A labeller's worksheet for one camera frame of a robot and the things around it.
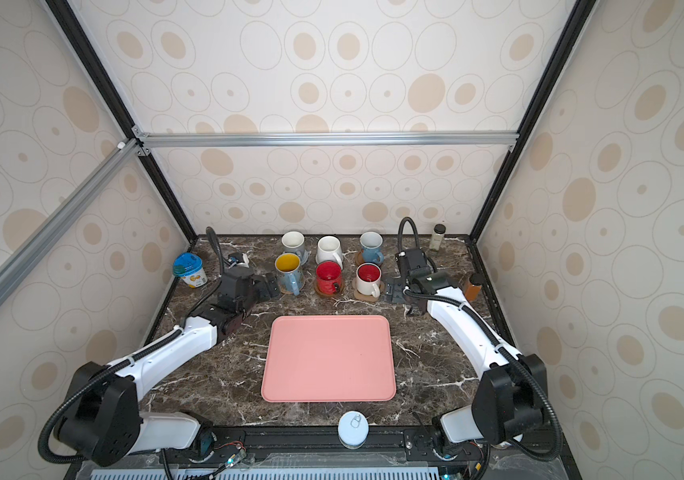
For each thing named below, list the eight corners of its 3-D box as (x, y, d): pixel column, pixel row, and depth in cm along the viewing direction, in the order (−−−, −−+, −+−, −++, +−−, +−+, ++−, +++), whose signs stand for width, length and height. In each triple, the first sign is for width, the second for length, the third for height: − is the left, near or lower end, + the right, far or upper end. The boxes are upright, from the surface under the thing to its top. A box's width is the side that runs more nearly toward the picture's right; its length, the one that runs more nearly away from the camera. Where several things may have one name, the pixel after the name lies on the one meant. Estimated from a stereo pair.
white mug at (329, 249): (317, 267, 110) (315, 254, 104) (319, 248, 116) (317, 235, 110) (342, 268, 110) (342, 254, 104) (342, 248, 116) (342, 235, 110)
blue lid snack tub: (181, 289, 106) (167, 271, 98) (189, 270, 111) (177, 252, 103) (206, 289, 106) (194, 271, 98) (213, 270, 111) (202, 252, 103)
